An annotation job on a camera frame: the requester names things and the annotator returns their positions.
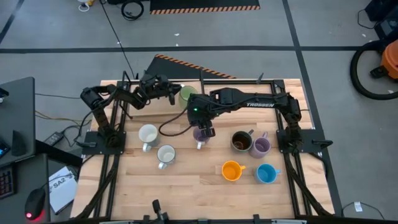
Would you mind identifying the black power adapter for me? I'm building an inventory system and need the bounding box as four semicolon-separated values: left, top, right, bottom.
43;131;65;146

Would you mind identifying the black keyboard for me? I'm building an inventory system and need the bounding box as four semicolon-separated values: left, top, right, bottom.
0;164;18;200

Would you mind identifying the wooden shelf black frame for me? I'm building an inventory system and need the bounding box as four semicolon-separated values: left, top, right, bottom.
119;70;208;121

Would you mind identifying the smartphone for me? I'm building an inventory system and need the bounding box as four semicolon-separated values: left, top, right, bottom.
0;138;12;159

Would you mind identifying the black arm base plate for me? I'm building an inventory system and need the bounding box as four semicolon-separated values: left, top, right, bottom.
81;130;127;156
275;129;333;154

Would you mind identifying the orange shop vacuum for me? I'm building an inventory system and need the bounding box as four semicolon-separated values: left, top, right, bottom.
369;39;398;80

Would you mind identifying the rectangular hazard-striped floor mat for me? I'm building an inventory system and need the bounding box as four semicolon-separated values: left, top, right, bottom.
149;0;261;16

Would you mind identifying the white SA2 booklet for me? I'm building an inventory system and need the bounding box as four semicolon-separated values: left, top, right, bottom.
48;166;78;215

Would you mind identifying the black equipment case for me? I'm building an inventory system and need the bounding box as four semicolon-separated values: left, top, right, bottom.
364;0;398;40

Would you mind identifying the white plug with cord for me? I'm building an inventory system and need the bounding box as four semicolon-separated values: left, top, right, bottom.
76;0;94;12

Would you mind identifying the light blue mug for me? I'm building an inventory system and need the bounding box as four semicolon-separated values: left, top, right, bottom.
255;163;282;185

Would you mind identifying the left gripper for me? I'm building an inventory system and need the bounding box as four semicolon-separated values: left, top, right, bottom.
138;73;183;106

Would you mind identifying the lavender bulbous ribbed mug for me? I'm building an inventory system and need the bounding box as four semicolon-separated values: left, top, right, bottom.
248;131;272;159

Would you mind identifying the blue white leaf-pattern mug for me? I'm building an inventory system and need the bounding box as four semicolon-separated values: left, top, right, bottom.
156;144;177;170

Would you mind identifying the purple ribbed mug white handle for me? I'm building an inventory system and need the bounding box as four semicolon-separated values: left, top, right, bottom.
192;126;211;151

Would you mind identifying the black aluminium rig frame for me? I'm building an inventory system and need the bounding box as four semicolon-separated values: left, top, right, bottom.
70;73;343;224

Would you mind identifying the coiled black cable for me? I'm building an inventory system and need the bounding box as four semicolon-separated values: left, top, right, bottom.
120;0;145;21

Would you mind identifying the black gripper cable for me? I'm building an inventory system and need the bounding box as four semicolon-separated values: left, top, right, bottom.
158;107;195;138

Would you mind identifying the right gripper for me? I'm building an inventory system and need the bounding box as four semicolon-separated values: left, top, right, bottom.
187;93;218;138

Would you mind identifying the dark grey desk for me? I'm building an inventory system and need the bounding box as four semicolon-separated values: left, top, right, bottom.
0;139;83;224

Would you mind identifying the teal mug white handle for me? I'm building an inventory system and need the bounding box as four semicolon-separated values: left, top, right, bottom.
138;123;160;153

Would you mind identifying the black bracket device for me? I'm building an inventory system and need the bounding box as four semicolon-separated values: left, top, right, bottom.
141;198;170;224

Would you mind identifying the black vacuum hose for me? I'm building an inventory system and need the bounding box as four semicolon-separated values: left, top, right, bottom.
349;40;398;101

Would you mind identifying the yellow floor cable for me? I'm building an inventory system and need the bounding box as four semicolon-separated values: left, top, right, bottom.
35;110;94;124

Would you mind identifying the dark green speckled mug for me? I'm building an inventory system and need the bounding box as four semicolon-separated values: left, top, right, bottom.
230;129;255;153

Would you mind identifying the triangular hazard-striped floor mat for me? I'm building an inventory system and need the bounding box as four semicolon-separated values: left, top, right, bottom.
145;54;238;80

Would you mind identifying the light green mug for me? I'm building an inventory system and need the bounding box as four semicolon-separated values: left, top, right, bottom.
178;85;199;110

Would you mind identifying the thin black cable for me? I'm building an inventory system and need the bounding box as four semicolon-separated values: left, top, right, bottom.
341;201;386;220

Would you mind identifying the long black floor cable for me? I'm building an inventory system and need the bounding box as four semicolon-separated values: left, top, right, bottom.
99;0;137;79

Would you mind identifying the black computer mouse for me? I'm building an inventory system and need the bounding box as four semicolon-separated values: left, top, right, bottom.
24;187;47;222

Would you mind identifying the orange yellow mug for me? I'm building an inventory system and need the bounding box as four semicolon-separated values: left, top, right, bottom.
221;160;247;182

